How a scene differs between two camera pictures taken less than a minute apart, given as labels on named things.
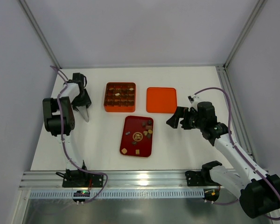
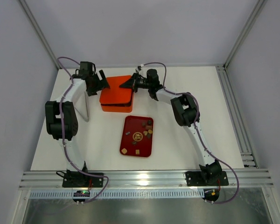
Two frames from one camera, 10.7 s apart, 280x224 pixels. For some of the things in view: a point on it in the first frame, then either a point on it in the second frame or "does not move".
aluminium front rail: (130, 179) does not move
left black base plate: (87, 179) does not move
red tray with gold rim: (136, 139) does not move
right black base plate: (199, 178) does not move
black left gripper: (81, 102) to (97, 83)
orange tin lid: (161, 100) to (115, 95)
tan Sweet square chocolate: (124, 150) does not move
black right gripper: (184, 118) to (134, 83)
